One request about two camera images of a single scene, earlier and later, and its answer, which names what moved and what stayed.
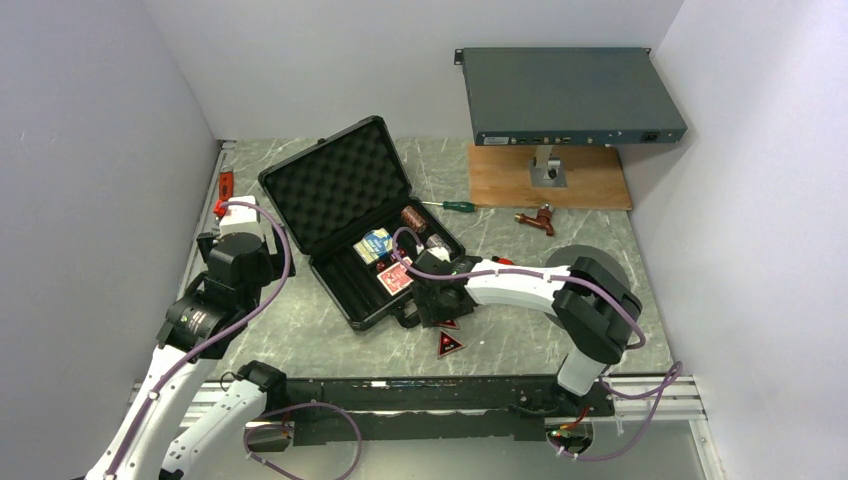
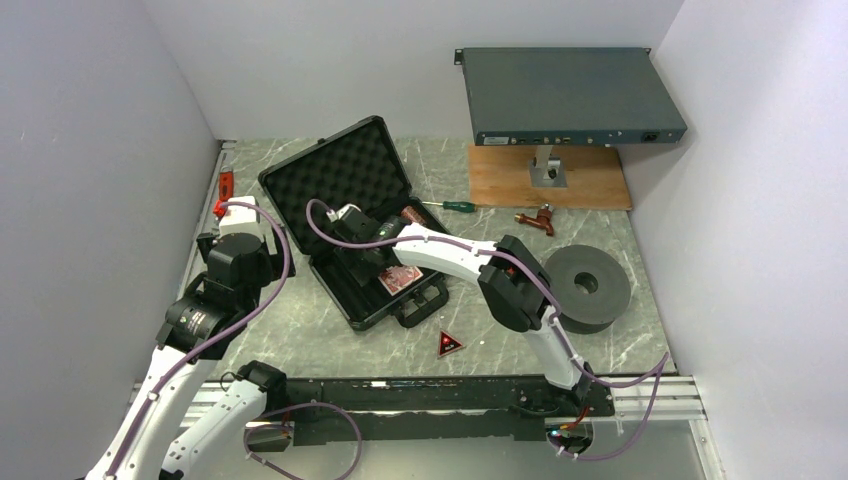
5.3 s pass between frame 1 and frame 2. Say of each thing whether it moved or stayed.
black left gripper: stayed
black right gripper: moved
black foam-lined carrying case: stayed
